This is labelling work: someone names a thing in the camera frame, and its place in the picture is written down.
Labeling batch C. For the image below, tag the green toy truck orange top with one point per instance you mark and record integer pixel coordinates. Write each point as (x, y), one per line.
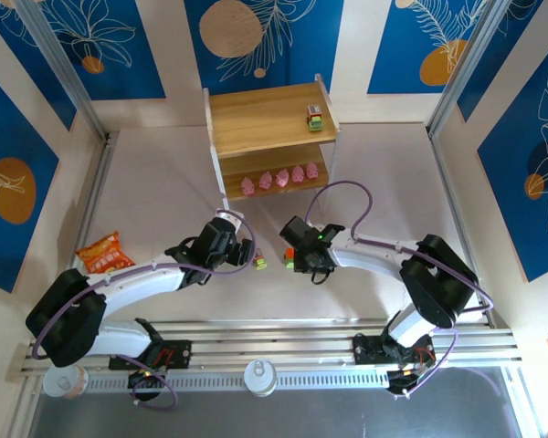
(290, 255)

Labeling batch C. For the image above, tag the green toy truck grey box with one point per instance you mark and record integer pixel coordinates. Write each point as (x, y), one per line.
(259, 261)
(316, 121)

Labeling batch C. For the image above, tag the pink plastic toy pig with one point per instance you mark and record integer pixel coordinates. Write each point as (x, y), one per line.
(298, 174)
(281, 177)
(312, 170)
(248, 186)
(265, 181)

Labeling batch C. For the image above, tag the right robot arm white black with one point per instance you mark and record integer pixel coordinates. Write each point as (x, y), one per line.
(374, 255)

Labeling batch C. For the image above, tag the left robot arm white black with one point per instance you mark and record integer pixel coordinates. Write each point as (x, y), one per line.
(141, 285)

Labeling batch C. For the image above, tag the wooden two-tier shelf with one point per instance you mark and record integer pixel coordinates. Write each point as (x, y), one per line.
(265, 118)

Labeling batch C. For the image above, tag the orange snack chips bag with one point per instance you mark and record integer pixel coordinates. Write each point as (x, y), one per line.
(105, 255)

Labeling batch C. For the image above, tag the silver tin can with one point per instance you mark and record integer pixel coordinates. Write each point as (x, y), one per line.
(260, 376)

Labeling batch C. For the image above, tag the tin can pink label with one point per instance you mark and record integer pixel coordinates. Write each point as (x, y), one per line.
(66, 385)

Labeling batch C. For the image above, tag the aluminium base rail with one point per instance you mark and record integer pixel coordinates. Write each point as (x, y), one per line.
(265, 340)

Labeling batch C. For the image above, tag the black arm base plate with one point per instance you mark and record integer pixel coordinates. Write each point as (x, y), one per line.
(180, 353)
(363, 351)

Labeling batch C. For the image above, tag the aluminium table edge rail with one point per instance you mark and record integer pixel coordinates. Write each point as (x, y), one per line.
(92, 205)
(453, 205)

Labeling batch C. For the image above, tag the short aluminium frame post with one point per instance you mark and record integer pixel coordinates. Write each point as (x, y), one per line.
(24, 424)
(526, 410)

